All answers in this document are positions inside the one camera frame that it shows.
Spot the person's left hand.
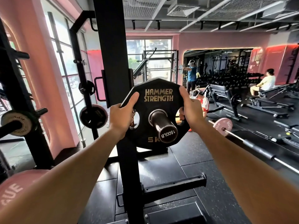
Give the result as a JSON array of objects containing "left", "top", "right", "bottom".
[{"left": 108, "top": 92, "right": 140, "bottom": 141}]

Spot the person's right hand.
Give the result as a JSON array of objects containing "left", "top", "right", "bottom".
[{"left": 178, "top": 86, "right": 209, "bottom": 132}]

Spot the black weight plate gold lettering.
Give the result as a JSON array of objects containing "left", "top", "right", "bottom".
[{"left": 120, "top": 78, "right": 191, "bottom": 151}]

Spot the person's left forearm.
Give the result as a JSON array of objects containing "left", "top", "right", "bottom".
[{"left": 0, "top": 128, "right": 128, "bottom": 224}]

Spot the person's right forearm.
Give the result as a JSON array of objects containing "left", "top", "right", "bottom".
[{"left": 190, "top": 121, "right": 299, "bottom": 224}]

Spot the black flat weight bench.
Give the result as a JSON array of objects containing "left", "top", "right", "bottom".
[{"left": 207, "top": 83, "right": 248, "bottom": 122}]

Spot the medium black weight plate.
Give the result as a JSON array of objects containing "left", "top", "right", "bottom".
[{"left": 79, "top": 104, "right": 108, "bottom": 129}]

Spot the black smith machine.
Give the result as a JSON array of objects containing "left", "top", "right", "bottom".
[{"left": 133, "top": 47, "right": 179, "bottom": 85}]

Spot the small black weight plate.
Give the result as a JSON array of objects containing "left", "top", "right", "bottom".
[{"left": 78, "top": 80, "right": 96, "bottom": 96}]

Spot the small pink weight plate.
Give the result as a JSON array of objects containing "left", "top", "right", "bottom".
[{"left": 212, "top": 118, "right": 233, "bottom": 137}]

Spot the row of black dumbbells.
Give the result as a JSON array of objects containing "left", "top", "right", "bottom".
[{"left": 200, "top": 72, "right": 264, "bottom": 88}]

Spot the rear window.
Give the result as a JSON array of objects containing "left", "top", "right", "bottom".
[{"left": 126, "top": 39, "right": 172, "bottom": 82}]

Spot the black power rack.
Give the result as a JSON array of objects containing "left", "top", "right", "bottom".
[{"left": 69, "top": 0, "right": 208, "bottom": 224}]

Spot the large side window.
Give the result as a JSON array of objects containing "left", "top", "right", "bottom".
[{"left": 40, "top": 0, "right": 94, "bottom": 138}]

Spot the black adjustable weight bench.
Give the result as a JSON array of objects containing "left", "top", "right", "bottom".
[{"left": 241, "top": 83, "right": 296, "bottom": 118}]

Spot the ceiling air conditioner vent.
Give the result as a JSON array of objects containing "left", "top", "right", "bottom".
[{"left": 167, "top": 0, "right": 200, "bottom": 17}]

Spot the long silver barbell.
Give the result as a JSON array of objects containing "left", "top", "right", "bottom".
[{"left": 208, "top": 119, "right": 299, "bottom": 174}]

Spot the black plate storage rack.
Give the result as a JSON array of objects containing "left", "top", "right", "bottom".
[{"left": 0, "top": 18, "right": 55, "bottom": 172}]

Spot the grey-faced weight plate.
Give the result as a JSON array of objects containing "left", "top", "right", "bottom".
[{"left": 1, "top": 110, "right": 33, "bottom": 137}]

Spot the black floor exercise equipment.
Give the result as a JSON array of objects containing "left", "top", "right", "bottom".
[{"left": 256, "top": 120, "right": 299, "bottom": 148}]

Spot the large pink weight plate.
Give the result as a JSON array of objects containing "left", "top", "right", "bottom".
[{"left": 0, "top": 169, "right": 50, "bottom": 208}]

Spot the wall mirror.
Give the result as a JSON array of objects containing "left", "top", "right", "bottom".
[{"left": 183, "top": 47, "right": 254, "bottom": 88}]

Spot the red wall panel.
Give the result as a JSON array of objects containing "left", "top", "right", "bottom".
[{"left": 247, "top": 44, "right": 299, "bottom": 85}]

